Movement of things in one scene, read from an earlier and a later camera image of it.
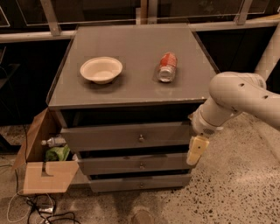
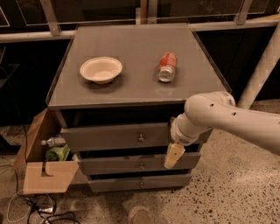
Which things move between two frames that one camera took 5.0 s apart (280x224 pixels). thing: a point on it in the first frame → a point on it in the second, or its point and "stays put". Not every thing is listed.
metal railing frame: x=50 y=25 stays put
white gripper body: x=202 y=124 → x=178 y=136
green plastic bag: x=59 y=153 stays put
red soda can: x=167 y=66 stays put
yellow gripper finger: x=198 y=145 → x=174 y=152
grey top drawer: x=126 y=136 stays put
